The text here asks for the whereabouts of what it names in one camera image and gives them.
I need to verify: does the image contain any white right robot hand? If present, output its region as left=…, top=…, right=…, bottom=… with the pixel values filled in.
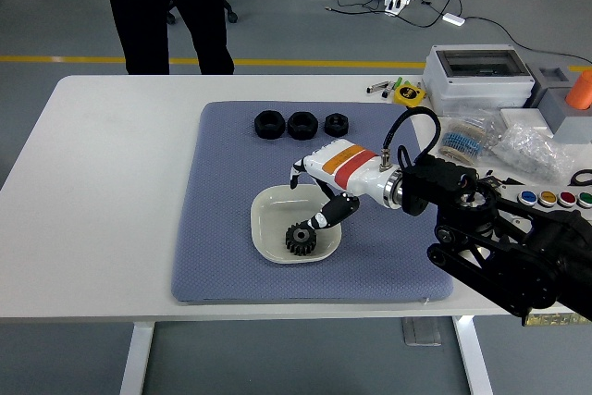
left=288, top=139, right=394, bottom=230

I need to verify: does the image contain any large black gear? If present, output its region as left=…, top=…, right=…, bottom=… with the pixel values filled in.
left=284, top=222, right=321, bottom=257

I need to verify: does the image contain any small black hex nut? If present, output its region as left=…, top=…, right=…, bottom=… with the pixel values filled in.
left=323, top=113, right=351, bottom=138

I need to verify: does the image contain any large black hex nut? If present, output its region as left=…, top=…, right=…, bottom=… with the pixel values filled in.
left=287, top=110, right=318, bottom=141
left=253, top=110, right=286, bottom=141

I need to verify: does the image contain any white flat box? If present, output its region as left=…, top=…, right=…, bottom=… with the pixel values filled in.
left=499, top=107, right=554, bottom=137

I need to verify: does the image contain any white four-button control box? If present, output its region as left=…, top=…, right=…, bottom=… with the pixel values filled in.
left=497, top=181, right=592, bottom=218

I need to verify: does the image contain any white square plate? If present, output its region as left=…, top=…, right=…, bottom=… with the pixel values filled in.
left=250, top=184, right=342, bottom=265

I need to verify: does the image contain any yellow tape measure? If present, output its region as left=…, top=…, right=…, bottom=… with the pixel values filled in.
left=392, top=83, right=426, bottom=113

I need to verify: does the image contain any bag of resistor strips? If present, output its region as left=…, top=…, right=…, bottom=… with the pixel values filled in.
left=437, top=110, right=505, bottom=167

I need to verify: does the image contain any blue-grey textured mat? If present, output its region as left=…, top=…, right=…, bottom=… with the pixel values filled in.
left=170, top=101, right=455, bottom=306

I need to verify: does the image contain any white power strip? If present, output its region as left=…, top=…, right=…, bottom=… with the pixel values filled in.
left=383, top=0, right=414, bottom=17

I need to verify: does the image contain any grey floor plate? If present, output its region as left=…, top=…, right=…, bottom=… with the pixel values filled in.
left=401, top=317, right=443, bottom=347

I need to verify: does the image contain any clear plastic bag of parts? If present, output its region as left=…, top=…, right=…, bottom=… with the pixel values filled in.
left=490, top=121, right=577, bottom=183

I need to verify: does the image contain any dark grey square tray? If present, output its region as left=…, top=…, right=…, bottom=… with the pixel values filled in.
left=526, top=62, right=573, bottom=108

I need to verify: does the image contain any white table leg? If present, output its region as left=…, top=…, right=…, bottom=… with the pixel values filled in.
left=451, top=315, right=495, bottom=395
left=118, top=322, right=156, bottom=395

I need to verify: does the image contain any light grey block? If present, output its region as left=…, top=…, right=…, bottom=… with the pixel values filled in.
left=540, top=87, right=592, bottom=144

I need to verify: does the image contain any orange cylinder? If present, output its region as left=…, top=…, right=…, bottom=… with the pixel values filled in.
left=564, top=69, right=592, bottom=111

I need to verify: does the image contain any person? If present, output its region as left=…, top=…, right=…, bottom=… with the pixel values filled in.
left=99, top=0, right=236, bottom=76

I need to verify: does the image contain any yellow patterned strip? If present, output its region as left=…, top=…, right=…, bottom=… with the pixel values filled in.
left=522, top=313, right=592, bottom=327

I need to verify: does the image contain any grey electrical enclosure box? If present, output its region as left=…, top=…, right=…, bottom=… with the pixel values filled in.
left=421, top=44, right=537, bottom=117

